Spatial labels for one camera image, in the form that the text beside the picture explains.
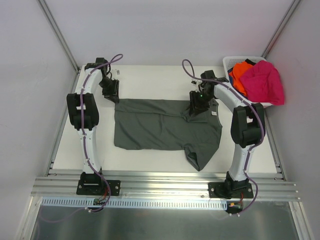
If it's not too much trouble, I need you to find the white slotted cable duct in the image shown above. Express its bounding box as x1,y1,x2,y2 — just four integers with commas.
41,196,227,211

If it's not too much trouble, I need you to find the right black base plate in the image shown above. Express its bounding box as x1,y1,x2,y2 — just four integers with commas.
208,182,254,200

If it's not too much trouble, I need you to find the aluminium mounting rail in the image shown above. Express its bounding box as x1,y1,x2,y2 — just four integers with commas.
31,169,302,202

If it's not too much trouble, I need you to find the orange t shirt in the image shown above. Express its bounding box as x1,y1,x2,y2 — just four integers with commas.
228,61,253,97

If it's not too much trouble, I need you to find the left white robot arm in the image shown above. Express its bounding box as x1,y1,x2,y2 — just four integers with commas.
66,54,201,194

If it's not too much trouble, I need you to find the right aluminium corner post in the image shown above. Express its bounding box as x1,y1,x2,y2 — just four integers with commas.
261,0,303,59

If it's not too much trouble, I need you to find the pink t shirt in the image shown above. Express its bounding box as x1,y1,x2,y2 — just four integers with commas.
240,60,285,106

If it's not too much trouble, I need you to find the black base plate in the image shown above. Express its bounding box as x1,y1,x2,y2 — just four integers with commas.
208,182,254,200
76,180,121,196

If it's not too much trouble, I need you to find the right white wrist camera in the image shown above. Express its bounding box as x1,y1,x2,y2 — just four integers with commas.
191,79,201,85

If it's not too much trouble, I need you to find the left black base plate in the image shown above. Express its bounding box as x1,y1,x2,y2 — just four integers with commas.
76,180,121,196

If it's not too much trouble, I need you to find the white plastic laundry basket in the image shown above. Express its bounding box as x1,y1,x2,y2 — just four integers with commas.
222,56,280,107

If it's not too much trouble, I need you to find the grey t shirt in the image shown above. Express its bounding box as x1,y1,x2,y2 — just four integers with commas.
114,98,223,171

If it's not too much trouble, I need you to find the left aluminium corner post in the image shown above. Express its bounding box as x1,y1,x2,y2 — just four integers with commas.
36,0,80,72

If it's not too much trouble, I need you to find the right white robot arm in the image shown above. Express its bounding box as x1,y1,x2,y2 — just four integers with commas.
189,70,265,199

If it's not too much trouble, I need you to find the blue t shirt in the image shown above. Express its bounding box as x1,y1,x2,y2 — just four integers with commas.
229,75,238,89

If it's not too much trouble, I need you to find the aluminium corner post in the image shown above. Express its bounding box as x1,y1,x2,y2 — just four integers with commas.
36,0,80,72
261,0,303,59

